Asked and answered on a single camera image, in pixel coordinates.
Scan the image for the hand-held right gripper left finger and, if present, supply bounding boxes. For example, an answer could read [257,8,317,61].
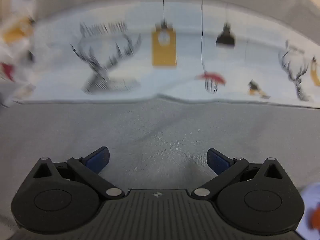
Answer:
[32,146,125,201]

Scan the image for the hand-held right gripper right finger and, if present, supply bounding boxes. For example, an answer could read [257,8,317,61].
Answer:
[191,148,284,201]

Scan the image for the light blue plate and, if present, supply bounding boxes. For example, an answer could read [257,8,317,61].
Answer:
[297,184,320,240]

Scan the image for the grey blanket with deer print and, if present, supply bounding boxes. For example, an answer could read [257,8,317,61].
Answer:
[0,0,320,109]

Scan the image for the orange mandarin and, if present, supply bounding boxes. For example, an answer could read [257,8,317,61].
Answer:
[309,204,320,230]

